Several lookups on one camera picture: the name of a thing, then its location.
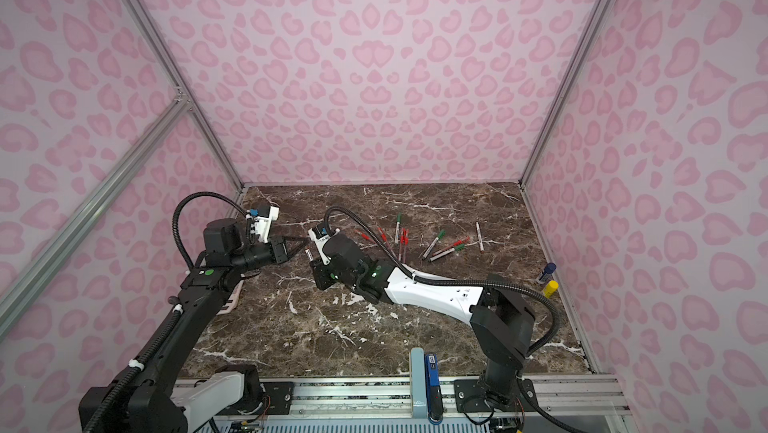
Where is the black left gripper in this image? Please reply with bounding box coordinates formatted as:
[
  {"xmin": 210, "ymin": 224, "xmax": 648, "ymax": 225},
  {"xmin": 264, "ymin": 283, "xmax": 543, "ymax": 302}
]
[{"xmin": 231, "ymin": 235, "xmax": 307, "ymax": 276}]

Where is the green cap marker pen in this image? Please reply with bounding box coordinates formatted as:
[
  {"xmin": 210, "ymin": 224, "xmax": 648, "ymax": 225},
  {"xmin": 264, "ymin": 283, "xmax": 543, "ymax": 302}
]
[{"xmin": 421, "ymin": 229, "xmax": 445, "ymax": 260}]

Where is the green cap marker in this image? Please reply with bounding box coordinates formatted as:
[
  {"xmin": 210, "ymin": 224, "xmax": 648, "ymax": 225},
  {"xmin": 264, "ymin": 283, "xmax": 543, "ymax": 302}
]
[{"xmin": 429, "ymin": 244, "xmax": 465, "ymax": 262}]

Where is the brown cap marker pen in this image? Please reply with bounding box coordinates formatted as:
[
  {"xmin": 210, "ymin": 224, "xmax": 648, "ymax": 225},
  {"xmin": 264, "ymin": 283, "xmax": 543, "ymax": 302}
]
[{"xmin": 475, "ymin": 221, "xmax": 485, "ymax": 253}]

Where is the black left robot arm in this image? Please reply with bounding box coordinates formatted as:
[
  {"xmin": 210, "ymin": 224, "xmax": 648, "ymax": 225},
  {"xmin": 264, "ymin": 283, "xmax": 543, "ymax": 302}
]
[{"xmin": 78, "ymin": 191, "xmax": 307, "ymax": 432}]

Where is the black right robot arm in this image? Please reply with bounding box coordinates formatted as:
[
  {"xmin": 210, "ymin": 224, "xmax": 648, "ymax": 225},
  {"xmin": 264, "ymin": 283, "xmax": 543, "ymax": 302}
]
[{"xmin": 308, "ymin": 206, "xmax": 561, "ymax": 411}]

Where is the red pen far left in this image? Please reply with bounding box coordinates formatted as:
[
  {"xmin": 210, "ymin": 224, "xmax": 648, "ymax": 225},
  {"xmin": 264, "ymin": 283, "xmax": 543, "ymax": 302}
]
[{"xmin": 354, "ymin": 229, "xmax": 374, "ymax": 242}]

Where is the red pen cluster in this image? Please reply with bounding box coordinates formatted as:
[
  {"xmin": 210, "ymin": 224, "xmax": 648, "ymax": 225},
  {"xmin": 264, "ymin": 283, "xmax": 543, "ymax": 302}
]
[
  {"xmin": 399, "ymin": 229, "xmax": 409, "ymax": 263},
  {"xmin": 377, "ymin": 226, "xmax": 393, "ymax": 252},
  {"xmin": 398, "ymin": 228, "xmax": 408, "ymax": 263}
]

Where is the red pen cluster centre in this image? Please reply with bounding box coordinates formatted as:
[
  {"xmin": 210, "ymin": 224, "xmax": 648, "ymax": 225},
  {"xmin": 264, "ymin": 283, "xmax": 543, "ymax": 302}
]
[{"xmin": 398, "ymin": 228, "xmax": 408, "ymax": 263}]

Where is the green cap pen upright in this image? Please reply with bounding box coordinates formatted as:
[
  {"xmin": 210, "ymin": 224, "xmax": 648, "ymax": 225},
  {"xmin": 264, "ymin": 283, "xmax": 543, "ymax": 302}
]
[{"xmin": 393, "ymin": 213, "xmax": 402, "ymax": 244}]

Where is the red cap pen right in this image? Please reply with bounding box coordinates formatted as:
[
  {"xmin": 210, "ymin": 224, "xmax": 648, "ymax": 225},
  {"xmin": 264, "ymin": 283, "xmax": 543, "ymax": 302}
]
[{"xmin": 430, "ymin": 237, "xmax": 470, "ymax": 258}]

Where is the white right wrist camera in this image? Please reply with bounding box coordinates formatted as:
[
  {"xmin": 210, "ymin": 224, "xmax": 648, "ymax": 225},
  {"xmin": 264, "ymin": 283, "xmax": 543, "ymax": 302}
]
[{"xmin": 309, "ymin": 224, "xmax": 340, "ymax": 265}]

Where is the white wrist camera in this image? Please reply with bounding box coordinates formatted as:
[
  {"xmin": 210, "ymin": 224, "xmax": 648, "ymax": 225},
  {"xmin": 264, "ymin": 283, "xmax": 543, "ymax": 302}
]
[
  {"xmin": 246, "ymin": 204, "xmax": 280, "ymax": 243},
  {"xmin": 309, "ymin": 224, "xmax": 340, "ymax": 265}
]

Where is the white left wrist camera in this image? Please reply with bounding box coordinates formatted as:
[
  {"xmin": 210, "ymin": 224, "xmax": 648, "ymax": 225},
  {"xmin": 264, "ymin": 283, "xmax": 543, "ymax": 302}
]
[{"xmin": 246, "ymin": 204, "xmax": 280, "ymax": 243}]

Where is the aluminium front rail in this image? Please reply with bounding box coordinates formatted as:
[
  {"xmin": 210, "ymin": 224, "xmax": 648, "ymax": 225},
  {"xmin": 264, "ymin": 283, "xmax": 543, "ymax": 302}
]
[{"xmin": 113, "ymin": 374, "xmax": 631, "ymax": 428}]

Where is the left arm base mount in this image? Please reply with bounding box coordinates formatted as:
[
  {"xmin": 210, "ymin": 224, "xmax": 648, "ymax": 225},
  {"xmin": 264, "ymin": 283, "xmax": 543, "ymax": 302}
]
[{"xmin": 216, "ymin": 364, "xmax": 295, "ymax": 416}]

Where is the light blue rail bracket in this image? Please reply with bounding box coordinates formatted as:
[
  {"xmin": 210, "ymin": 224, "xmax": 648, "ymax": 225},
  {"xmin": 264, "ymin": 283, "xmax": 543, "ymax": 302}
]
[{"xmin": 409, "ymin": 347, "xmax": 428, "ymax": 420}]

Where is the blue device on rail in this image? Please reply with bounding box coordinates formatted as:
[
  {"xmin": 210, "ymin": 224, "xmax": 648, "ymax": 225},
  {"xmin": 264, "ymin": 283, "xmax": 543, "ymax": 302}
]
[{"xmin": 424, "ymin": 353, "xmax": 444, "ymax": 425}]

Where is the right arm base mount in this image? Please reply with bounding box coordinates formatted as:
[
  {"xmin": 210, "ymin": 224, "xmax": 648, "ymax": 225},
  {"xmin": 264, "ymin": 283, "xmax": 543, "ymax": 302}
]
[{"xmin": 452, "ymin": 378, "xmax": 538, "ymax": 413}]

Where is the aluminium frame diagonal bar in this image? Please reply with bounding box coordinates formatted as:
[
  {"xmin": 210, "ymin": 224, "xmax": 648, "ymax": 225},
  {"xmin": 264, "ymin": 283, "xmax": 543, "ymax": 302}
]
[{"xmin": 1, "ymin": 95, "xmax": 189, "ymax": 338}]

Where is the yellow marker by wall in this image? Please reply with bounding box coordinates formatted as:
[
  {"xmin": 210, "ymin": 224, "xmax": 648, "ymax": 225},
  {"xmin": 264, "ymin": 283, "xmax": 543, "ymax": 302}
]
[{"xmin": 542, "ymin": 280, "xmax": 559, "ymax": 298}]

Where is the left corner frame post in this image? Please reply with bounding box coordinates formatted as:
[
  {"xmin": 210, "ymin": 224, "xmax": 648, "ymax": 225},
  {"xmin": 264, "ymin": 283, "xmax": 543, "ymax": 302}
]
[{"xmin": 121, "ymin": 0, "xmax": 245, "ymax": 192}]

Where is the corner frame post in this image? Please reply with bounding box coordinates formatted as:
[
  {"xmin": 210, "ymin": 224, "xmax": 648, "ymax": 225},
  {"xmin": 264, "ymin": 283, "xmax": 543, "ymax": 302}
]
[
  {"xmin": 518, "ymin": 0, "xmax": 616, "ymax": 191},
  {"xmin": 121, "ymin": 0, "xmax": 245, "ymax": 192}
]

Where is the right corner frame post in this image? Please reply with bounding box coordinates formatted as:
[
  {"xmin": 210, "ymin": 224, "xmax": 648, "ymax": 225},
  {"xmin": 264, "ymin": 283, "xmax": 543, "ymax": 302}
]
[{"xmin": 518, "ymin": 0, "xmax": 616, "ymax": 191}]

